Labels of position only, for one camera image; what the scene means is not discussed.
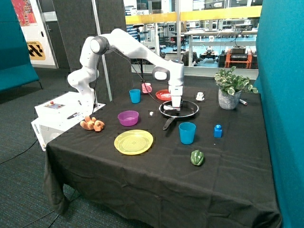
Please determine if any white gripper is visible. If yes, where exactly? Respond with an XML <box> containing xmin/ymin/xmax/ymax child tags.
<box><xmin>168</xmin><ymin>85</ymin><xmax>183</xmax><ymax>107</ymax></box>

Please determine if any blue cup near arm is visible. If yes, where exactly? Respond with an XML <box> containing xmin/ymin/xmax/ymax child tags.
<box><xmin>129</xmin><ymin>89</ymin><xmax>141</xmax><ymax>104</ymax></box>

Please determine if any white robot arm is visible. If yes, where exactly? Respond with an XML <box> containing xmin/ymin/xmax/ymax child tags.
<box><xmin>67</xmin><ymin>28</ymin><xmax>184</xmax><ymax>114</ymax></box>

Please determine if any black frying pan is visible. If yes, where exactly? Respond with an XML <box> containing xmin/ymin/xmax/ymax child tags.
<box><xmin>159</xmin><ymin>100</ymin><xmax>199</xmax><ymax>131</ymax></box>

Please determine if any red plastic plate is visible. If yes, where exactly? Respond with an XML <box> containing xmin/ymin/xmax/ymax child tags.
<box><xmin>155</xmin><ymin>89</ymin><xmax>171</xmax><ymax>101</ymax></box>

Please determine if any white small toy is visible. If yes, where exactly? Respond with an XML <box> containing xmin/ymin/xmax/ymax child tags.
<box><xmin>196</xmin><ymin>92</ymin><xmax>205</xmax><ymax>101</ymax></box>

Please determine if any pink mug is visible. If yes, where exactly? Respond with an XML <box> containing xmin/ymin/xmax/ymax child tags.
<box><xmin>142</xmin><ymin>83</ymin><xmax>152</xmax><ymax>94</ymax></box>

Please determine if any blue cup front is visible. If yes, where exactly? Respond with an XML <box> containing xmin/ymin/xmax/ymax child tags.
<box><xmin>179</xmin><ymin>122</ymin><xmax>196</xmax><ymax>145</ymax></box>

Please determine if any purple plastic bowl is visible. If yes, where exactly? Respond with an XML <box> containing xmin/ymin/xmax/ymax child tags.
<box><xmin>117</xmin><ymin>110</ymin><xmax>139</xmax><ymax>126</ymax></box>

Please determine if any potted plant grey pot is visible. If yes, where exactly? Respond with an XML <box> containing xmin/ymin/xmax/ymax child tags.
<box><xmin>215</xmin><ymin>66</ymin><xmax>258</xmax><ymax>110</ymax></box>

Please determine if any blue toy block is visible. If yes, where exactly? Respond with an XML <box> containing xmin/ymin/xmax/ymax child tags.
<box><xmin>213</xmin><ymin>124</ymin><xmax>222</xmax><ymax>138</ymax></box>

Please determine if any black tablecloth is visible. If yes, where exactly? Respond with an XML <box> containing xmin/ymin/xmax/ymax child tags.
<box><xmin>43</xmin><ymin>76</ymin><xmax>282</xmax><ymax>228</ymax></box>

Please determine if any white marker pen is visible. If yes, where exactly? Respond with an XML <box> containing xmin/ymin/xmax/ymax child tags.
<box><xmin>239</xmin><ymin>99</ymin><xmax>247</xmax><ymax>105</ymax></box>

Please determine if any yellow plastic plate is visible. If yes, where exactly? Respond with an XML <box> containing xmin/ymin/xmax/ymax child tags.
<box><xmin>114</xmin><ymin>130</ymin><xmax>153</xmax><ymax>155</ymax></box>

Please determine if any green toy pepper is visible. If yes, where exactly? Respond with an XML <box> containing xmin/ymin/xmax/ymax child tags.
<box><xmin>190</xmin><ymin>150</ymin><xmax>204</xmax><ymax>166</ymax></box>

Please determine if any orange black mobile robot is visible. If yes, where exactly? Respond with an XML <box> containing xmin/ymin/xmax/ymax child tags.
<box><xmin>218</xmin><ymin>46</ymin><xmax>258</xmax><ymax>69</ymax></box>

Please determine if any black tripod stand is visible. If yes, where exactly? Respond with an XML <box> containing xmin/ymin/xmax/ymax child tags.
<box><xmin>133</xmin><ymin>23</ymin><xmax>145</xmax><ymax>83</ymax></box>

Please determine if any orange plush toy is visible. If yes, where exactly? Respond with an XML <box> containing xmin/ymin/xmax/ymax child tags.
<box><xmin>80</xmin><ymin>116</ymin><xmax>105</xmax><ymax>132</ymax></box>

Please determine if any teal partition panel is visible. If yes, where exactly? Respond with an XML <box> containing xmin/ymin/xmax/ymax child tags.
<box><xmin>256</xmin><ymin>0</ymin><xmax>304</xmax><ymax>228</ymax></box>

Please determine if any white robot control box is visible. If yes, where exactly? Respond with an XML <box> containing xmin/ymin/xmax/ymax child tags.
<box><xmin>31</xmin><ymin>92</ymin><xmax>105</xmax><ymax>151</ymax></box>

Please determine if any yellow black sign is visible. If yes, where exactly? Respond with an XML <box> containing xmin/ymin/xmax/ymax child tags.
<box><xmin>27</xmin><ymin>41</ymin><xmax>46</xmax><ymax>61</ymax></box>

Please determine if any teal sofa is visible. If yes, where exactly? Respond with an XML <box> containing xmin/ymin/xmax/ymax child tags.
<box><xmin>0</xmin><ymin>0</ymin><xmax>39</xmax><ymax>92</ymax></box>

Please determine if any red poster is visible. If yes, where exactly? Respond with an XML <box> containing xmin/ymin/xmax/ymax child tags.
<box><xmin>11</xmin><ymin>0</ymin><xmax>37</xmax><ymax>27</ymax></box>

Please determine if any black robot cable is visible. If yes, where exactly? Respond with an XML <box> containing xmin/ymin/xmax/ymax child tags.
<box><xmin>90</xmin><ymin>47</ymin><xmax>171</xmax><ymax>114</ymax></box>

